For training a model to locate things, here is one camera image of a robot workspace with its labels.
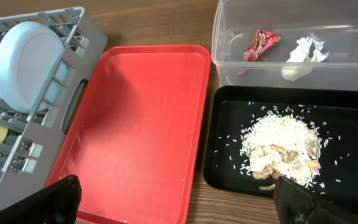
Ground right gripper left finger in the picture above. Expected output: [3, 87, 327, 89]
[0, 175, 82, 224]

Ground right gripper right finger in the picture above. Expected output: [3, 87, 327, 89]
[273, 177, 358, 224]

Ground rice and nut scraps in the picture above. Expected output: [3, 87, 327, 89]
[216, 101, 358, 191]

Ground white tissue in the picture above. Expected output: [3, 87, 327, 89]
[281, 35, 329, 82]

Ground light blue round plate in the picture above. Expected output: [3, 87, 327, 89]
[0, 21, 65, 113]

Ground red snack wrapper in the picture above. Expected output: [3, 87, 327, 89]
[244, 30, 282, 62]

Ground grey plastic dishwasher rack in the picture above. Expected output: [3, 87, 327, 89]
[0, 7, 108, 211]

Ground black plastic tray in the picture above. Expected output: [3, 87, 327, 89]
[203, 86, 358, 214]

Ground red plastic tray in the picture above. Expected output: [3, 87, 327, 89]
[48, 45, 211, 223]

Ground clear plastic bin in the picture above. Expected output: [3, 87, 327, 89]
[212, 0, 358, 90]

